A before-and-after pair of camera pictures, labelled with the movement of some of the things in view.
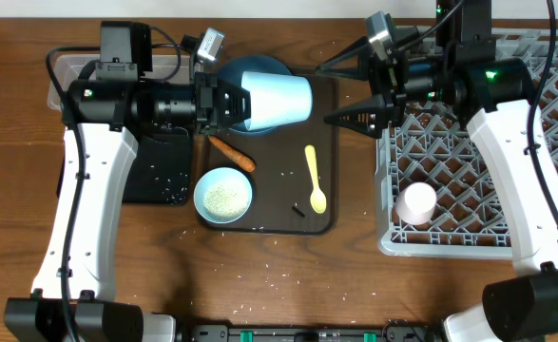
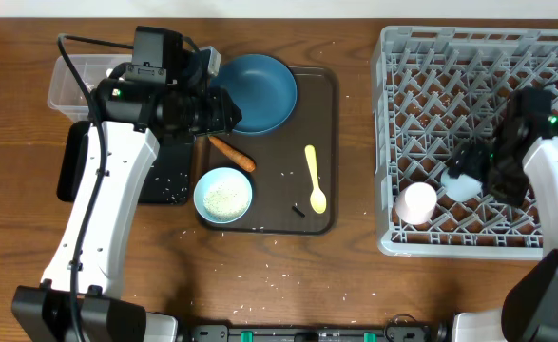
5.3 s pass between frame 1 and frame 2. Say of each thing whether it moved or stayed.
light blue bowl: stayed
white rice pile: stayed
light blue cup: moved
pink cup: stayed
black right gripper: moved
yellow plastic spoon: stayed
